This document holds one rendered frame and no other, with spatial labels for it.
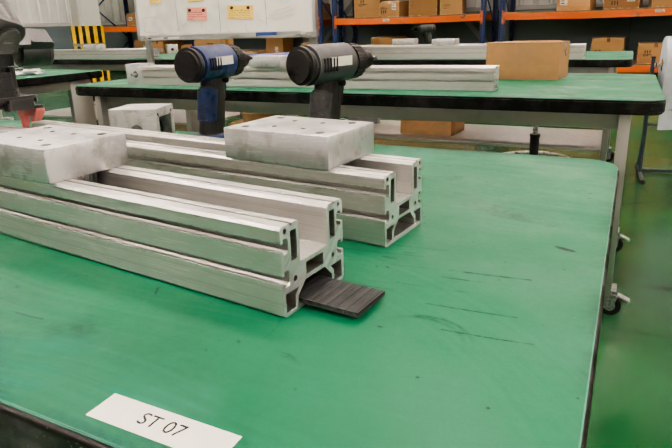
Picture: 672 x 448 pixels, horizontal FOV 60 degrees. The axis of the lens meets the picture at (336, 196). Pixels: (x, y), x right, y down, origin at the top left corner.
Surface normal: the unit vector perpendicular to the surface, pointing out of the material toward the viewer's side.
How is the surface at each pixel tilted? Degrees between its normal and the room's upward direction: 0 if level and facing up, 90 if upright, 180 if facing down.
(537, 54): 87
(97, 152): 90
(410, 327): 0
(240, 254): 90
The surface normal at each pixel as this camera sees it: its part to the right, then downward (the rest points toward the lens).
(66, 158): 0.84, 0.13
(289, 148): -0.53, 0.26
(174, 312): -0.03, -0.96
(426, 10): -0.38, 0.41
